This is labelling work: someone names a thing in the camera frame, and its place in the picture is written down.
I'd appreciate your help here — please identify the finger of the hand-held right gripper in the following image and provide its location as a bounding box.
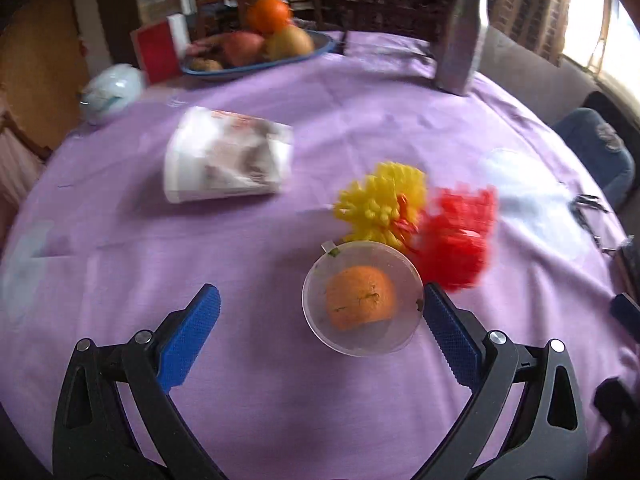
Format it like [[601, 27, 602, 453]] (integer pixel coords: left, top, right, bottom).
[[595, 379, 640, 436], [611, 293, 640, 343]]

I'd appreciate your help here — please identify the orange fruit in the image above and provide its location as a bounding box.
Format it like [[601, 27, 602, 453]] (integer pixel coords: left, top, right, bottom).
[[246, 0, 292, 35]]

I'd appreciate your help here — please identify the blue-rimmed fruit plate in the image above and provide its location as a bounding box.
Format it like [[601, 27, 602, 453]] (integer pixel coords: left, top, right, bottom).
[[181, 30, 335, 81]]

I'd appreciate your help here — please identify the red box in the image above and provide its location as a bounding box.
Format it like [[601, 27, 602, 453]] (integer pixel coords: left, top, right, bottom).
[[131, 14, 191, 86]]

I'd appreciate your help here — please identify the blue seat cushion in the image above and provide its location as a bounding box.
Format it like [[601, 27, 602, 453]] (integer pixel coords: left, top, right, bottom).
[[552, 107, 636, 208]]

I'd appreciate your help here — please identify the black cable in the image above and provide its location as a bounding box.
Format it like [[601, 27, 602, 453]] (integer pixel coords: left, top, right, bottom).
[[570, 194, 612, 252]]

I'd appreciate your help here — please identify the wooden door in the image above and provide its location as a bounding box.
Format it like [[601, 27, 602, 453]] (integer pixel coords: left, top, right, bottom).
[[0, 0, 111, 146]]

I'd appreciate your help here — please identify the clear plastic cup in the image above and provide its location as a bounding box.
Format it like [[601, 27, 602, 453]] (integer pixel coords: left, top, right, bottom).
[[301, 241, 426, 357]]

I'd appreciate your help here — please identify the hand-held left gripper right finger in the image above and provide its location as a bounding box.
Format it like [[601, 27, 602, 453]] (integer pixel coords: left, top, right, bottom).
[[415, 281, 587, 480]]

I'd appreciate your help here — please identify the yellow spiky plastic toy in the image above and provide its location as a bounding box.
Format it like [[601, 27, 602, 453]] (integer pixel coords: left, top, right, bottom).
[[332, 161, 428, 251]]

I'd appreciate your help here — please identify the white printed paper cup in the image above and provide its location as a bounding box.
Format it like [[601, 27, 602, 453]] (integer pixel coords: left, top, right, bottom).
[[163, 106, 295, 205]]

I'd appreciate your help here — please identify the grey sofa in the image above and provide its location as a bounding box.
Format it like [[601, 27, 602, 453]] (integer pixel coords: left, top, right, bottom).
[[475, 27, 616, 128]]

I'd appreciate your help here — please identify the purple tablecloth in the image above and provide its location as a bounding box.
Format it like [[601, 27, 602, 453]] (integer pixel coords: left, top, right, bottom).
[[0, 30, 640, 480]]

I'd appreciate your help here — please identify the wooden chair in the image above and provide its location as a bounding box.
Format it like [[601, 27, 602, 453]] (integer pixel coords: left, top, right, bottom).
[[0, 105, 53, 221]]

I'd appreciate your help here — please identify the black chair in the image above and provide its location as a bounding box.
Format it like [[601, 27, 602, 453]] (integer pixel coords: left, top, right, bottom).
[[582, 91, 640, 161]]

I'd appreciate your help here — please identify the white ceramic lidded jar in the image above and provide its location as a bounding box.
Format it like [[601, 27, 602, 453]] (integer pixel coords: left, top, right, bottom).
[[80, 63, 147, 126]]

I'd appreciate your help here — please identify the red spiky plastic toy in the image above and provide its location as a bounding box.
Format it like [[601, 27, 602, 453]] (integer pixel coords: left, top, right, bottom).
[[410, 185, 500, 292]]

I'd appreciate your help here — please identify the yellow pear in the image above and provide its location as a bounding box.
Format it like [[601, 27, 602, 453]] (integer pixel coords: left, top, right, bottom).
[[265, 25, 316, 60]]

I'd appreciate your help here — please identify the silver metal canister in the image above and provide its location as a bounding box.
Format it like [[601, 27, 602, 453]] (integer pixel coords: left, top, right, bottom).
[[432, 0, 492, 96]]

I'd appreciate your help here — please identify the red apple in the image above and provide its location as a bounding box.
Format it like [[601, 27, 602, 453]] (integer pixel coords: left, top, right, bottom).
[[222, 31, 266, 67]]

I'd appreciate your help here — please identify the checked curtain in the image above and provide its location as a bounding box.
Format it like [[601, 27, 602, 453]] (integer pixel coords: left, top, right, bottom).
[[487, 0, 571, 66]]

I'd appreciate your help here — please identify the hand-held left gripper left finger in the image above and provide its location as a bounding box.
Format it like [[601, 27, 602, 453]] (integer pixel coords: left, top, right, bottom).
[[52, 284, 226, 480]]

